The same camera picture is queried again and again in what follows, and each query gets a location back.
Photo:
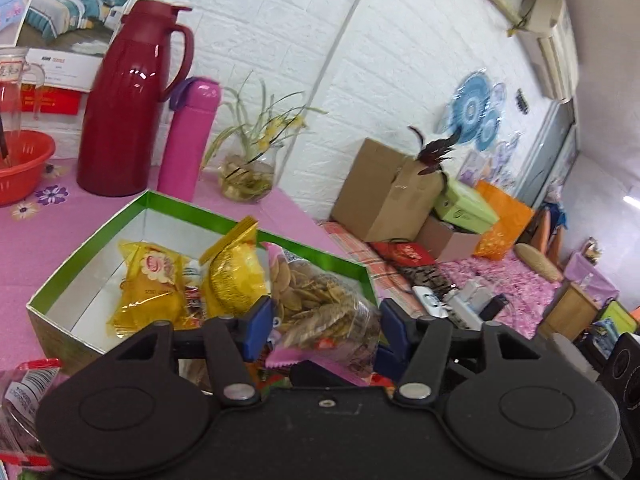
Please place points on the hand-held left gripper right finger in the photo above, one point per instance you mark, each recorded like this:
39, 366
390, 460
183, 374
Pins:
395, 325

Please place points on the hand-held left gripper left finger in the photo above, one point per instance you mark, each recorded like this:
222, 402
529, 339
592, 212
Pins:
257, 321

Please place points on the clear yellow cake packet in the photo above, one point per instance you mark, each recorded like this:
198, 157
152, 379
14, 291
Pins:
232, 280

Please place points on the clear bag of seeds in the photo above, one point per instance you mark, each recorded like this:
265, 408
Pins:
320, 300

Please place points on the orange yellow snack packet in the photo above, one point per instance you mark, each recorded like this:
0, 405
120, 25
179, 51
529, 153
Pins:
150, 290

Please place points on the green cardboard box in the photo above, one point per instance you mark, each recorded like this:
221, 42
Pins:
80, 285

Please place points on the white power strip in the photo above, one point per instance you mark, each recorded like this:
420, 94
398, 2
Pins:
427, 300

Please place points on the red printed bag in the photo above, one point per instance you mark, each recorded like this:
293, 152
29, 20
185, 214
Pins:
405, 254

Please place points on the plaid blanket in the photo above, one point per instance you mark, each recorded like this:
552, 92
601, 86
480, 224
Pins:
360, 250

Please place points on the small brown cardboard box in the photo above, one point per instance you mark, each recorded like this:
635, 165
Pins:
445, 242

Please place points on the pink floral bedding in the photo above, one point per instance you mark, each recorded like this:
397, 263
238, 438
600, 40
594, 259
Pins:
510, 290

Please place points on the large brown cardboard box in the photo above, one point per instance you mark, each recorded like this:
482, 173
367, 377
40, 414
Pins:
380, 195

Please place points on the green shoe box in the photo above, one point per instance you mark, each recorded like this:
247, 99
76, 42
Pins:
462, 205

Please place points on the glass vase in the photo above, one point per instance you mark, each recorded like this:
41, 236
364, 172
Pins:
245, 180

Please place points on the orange paper bag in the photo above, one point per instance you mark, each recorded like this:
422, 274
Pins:
505, 220

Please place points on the beige pillow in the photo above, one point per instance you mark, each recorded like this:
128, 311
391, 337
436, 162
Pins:
537, 262

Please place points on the wooden nightstand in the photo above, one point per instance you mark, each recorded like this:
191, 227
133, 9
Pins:
567, 310

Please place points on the dark red artificial flower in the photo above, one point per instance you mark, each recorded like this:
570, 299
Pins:
435, 152

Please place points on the pink bottle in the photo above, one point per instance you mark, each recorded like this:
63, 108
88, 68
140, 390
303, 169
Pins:
185, 150

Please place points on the yellow flower plant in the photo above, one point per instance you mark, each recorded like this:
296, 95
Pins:
272, 130

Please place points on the pink floral tablecloth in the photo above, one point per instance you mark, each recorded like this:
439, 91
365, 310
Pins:
30, 250

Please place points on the red snack packet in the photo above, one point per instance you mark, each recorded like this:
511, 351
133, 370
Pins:
25, 390

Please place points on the dark red thermos jug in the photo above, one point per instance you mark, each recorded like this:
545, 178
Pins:
125, 110

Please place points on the red plastic basin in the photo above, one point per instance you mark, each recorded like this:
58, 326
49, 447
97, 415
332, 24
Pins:
25, 175

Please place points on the dark stirring stick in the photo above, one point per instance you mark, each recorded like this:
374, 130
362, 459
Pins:
2, 150

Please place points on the glass pitcher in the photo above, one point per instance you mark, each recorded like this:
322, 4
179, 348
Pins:
12, 95

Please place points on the white air conditioner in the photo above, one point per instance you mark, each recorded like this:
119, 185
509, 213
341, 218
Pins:
550, 25

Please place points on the blue round wall decoration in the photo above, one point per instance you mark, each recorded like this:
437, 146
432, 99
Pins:
472, 107

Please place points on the wall poster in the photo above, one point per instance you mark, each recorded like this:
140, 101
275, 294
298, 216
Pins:
65, 15

